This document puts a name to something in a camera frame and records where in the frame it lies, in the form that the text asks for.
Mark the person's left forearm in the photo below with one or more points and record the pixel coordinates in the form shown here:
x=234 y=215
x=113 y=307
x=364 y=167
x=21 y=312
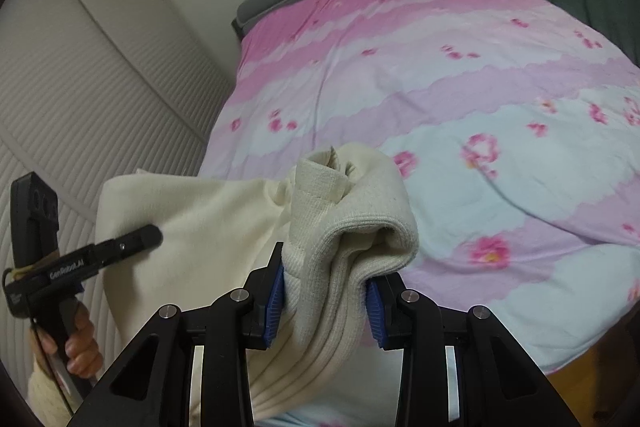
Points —
x=45 y=399

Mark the cream knit pants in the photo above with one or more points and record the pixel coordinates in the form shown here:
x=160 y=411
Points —
x=200 y=232

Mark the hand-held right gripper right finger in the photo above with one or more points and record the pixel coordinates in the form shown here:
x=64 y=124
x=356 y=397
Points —
x=373 y=312

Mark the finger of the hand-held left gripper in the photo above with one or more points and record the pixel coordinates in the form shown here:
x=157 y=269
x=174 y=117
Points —
x=130 y=244

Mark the white ribbed wardrobe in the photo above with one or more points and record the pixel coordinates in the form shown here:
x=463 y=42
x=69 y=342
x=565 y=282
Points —
x=100 y=82

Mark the person's left hand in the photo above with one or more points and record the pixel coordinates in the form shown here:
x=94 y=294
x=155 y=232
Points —
x=85 y=349

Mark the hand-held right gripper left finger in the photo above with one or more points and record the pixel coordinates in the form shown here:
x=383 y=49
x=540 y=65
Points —
x=275 y=307

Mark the pink floral blanket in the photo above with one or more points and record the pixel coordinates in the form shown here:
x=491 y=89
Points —
x=450 y=82

